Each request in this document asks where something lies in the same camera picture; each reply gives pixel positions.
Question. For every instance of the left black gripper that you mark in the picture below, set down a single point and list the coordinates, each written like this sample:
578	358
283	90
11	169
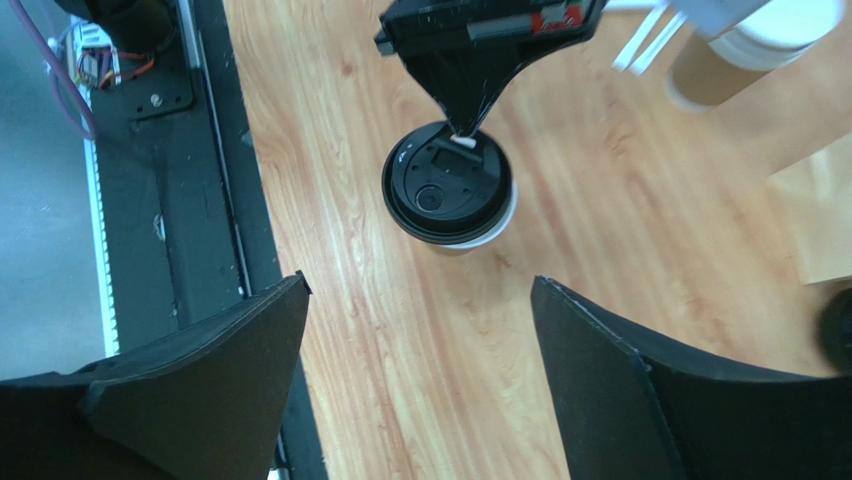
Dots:
465	53

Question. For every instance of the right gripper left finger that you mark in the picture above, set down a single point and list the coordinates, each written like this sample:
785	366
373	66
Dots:
206	402

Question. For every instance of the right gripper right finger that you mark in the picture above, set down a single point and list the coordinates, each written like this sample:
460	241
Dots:
632	403

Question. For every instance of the black plastic cup lid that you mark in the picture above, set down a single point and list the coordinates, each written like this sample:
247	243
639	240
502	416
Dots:
444	189

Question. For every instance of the single paper coffee cup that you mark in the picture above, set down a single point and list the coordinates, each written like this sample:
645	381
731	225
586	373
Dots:
487	236

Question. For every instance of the stack of paper cups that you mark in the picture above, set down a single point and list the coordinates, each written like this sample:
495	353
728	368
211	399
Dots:
713	67

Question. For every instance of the white wrapped straw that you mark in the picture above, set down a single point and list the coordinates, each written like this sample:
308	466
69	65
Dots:
642	61
626	56

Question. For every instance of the stack of black lids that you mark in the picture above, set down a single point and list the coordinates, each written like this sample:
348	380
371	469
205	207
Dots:
835	331

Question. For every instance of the brown paper bag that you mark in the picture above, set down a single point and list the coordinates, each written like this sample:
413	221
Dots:
814	197

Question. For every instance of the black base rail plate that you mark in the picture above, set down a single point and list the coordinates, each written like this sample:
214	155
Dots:
187	225

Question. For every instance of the white slotted cable duct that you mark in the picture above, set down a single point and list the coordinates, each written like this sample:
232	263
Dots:
85	34

